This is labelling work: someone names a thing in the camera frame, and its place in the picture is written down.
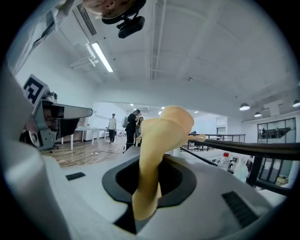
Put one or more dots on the ceiling air vent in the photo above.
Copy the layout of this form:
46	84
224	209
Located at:
85	20

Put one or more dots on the white desk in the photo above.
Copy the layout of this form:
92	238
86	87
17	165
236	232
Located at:
91	132

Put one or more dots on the black head camera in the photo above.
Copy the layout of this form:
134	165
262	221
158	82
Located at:
130	27

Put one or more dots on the dark pendant lamp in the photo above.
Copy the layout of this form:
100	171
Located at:
296	103
257	114
244	107

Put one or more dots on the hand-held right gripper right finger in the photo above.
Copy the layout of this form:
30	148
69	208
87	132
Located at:
211	206

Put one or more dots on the orange cloth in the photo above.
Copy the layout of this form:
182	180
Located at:
154	145

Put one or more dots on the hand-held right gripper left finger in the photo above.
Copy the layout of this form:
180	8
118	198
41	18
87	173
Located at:
58	199

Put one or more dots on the clear red-capped water bottle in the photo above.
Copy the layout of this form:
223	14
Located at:
223	161

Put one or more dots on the dark table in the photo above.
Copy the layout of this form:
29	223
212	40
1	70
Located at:
246	147

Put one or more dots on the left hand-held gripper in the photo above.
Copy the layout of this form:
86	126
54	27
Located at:
38	131

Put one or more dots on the ceiling tube light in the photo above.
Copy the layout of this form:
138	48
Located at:
102	57

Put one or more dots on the person's light grey clothing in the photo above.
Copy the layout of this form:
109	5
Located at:
39	25

